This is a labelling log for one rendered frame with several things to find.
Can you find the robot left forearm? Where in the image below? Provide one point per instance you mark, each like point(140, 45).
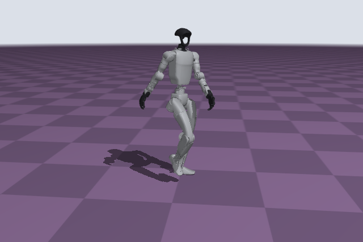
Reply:
point(204, 86)

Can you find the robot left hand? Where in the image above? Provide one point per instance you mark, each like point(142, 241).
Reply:
point(211, 99)

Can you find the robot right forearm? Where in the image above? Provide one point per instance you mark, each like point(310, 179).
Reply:
point(152, 84)

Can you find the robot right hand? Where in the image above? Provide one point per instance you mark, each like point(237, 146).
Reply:
point(143, 98)

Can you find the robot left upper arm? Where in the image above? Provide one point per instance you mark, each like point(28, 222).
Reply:
point(196, 67)

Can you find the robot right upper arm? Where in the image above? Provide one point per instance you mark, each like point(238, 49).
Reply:
point(167, 57)

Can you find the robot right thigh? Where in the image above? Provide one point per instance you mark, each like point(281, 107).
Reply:
point(180, 115)

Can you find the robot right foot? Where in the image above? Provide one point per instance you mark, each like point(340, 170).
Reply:
point(176, 166)

